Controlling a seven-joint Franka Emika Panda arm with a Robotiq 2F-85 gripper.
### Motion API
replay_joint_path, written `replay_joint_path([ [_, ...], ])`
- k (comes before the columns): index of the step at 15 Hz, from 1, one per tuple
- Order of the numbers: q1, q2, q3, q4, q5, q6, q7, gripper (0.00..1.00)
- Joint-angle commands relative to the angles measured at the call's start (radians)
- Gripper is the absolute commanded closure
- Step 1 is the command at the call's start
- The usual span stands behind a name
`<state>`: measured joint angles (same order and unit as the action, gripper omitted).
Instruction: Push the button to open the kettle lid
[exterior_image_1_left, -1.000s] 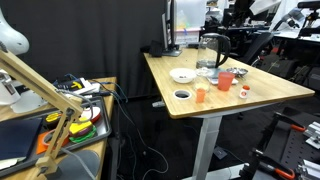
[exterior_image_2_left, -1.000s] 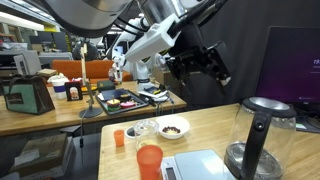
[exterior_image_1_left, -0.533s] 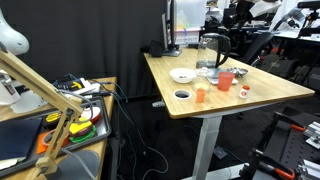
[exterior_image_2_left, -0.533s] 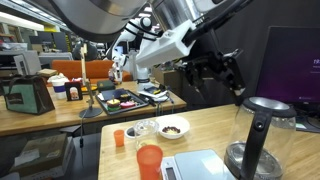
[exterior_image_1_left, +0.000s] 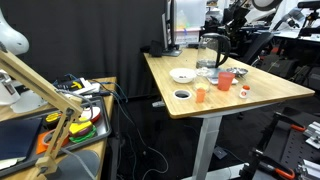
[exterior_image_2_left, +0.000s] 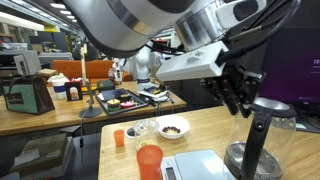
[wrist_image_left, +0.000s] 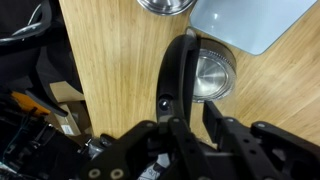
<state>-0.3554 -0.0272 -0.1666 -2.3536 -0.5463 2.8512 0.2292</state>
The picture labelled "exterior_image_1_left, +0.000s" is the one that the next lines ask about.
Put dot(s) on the small white bottle orange cap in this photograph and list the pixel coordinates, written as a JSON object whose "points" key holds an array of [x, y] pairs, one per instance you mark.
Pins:
{"points": [[245, 92]]}

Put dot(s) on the translucent plastic storage box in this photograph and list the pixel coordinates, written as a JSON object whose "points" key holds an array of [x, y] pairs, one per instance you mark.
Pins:
{"points": [[190, 16]]}

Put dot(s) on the orange toy food slice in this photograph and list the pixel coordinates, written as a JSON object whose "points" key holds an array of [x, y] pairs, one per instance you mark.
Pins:
{"points": [[41, 143]]}

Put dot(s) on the small orange plastic cup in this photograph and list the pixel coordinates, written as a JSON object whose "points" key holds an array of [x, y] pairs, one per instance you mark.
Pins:
{"points": [[200, 96]]}

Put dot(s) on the grey metal tray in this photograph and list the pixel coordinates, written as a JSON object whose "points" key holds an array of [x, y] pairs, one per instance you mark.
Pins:
{"points": [[103, 126]]}

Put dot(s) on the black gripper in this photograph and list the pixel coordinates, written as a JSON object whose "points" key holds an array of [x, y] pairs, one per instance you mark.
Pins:
{"points": [[241, 15]]}

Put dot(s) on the black curtain divider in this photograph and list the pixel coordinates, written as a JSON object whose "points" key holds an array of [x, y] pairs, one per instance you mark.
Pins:
{"points": [[83, 36]]}

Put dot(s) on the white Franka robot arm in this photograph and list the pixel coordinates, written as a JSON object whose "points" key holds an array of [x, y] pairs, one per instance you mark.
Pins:
{"points": [[266, 4]]}

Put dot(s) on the white bowl with food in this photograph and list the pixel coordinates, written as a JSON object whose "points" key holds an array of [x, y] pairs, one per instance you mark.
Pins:
{"points": [[182, 76]]}

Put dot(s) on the large orange plastic cup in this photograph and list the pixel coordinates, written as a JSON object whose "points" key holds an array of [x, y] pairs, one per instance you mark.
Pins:
{"points": [[226, 81]]}

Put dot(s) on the white desk leg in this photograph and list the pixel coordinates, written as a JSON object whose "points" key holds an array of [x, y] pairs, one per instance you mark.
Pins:
{"points": [[206, 146]]}

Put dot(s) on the shiny metal dish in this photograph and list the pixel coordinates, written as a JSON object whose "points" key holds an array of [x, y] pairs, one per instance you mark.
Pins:
{"points": [[237, 71]]}

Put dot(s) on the wooden desk lamp stand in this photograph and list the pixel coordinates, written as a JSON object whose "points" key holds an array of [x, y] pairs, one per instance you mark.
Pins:
{"points": [[40, 83]]}

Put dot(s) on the black computer monitor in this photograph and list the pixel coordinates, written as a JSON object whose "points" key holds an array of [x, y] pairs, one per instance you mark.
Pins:
{"points": [[171, 30]]}

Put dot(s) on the black office chair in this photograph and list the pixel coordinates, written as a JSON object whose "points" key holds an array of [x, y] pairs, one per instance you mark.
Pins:
{"points": [[258, 46]]}

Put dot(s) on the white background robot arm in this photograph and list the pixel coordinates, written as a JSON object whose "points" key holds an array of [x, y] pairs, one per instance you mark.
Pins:
{"points": [[11, 36]]}

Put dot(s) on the white power strip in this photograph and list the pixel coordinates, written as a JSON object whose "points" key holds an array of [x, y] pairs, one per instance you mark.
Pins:
{"points": [[85, 88]]}

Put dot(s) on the yellow green toy burger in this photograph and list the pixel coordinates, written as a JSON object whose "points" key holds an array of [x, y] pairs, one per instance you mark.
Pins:
{"points": [[81, 129]]}

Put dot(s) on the pink red toy food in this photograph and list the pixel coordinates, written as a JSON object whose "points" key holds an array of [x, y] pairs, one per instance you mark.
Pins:
{"points": [[95, 114]]}

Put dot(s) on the dark toy food with yellow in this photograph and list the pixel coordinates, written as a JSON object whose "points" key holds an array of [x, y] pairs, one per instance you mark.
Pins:
{"points": [[52, 119]]}

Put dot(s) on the dark blue notebook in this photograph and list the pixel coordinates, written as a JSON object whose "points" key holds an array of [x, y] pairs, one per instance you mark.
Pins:
{"points": [[18, 138]]}

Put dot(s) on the clear glass jar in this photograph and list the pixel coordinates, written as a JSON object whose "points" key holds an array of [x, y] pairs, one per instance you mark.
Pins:
{"points": [[202, 83]]}

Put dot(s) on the white digital kitchen scale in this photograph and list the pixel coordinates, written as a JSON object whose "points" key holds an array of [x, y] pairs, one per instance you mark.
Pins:
{"points": [[213, 79]]}

